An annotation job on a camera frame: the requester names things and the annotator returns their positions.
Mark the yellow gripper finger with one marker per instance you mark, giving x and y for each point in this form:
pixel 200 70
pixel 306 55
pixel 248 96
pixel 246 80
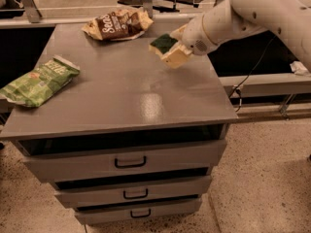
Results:
pixel 177 56
pixel 178 33

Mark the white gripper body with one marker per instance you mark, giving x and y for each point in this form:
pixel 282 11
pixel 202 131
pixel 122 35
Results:
pixel 194 36

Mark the green and yellow sponge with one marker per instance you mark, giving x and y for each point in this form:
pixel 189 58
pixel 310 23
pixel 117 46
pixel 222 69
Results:
pixel 162 44

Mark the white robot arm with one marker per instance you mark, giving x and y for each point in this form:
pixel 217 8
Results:
pixel 288 20

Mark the brown chip bag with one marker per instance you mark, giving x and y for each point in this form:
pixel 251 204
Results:
pixel 119 25

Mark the green chip bag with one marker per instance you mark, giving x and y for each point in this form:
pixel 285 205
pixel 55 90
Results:
pixel 36 87

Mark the grey drawer cabinet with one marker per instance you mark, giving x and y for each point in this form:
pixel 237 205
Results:
pixel 124 97

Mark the crumpled white paper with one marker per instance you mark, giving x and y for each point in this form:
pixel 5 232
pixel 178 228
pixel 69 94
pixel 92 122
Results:
pixel 299 69

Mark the middle grey drawer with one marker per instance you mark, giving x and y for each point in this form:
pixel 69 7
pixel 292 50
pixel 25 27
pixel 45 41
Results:
pixel 112 194

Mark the grey drawer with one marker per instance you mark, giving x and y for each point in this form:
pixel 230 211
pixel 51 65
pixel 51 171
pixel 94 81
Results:
pixel 93 164
pixel 112 194
pixel 164 208

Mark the bottom grey drawer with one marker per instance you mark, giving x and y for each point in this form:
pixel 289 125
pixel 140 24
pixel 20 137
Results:
pixel 164 208

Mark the top grey drawer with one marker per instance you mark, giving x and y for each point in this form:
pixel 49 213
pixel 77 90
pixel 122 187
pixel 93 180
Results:
pixel 93 164

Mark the black top drawer handle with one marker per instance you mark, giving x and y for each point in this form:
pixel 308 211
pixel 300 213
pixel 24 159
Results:
pixel 125 164

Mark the black drawer handle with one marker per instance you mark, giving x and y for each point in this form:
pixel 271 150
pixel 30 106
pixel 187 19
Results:
pixel 140 214
pixel 125 164
pixel 140 194

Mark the black middle drawer handle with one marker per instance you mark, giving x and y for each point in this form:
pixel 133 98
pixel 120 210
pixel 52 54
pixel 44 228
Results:
pixel 140 194

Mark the black bottom drawer handle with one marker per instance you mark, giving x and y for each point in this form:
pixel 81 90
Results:
pixel 140 214

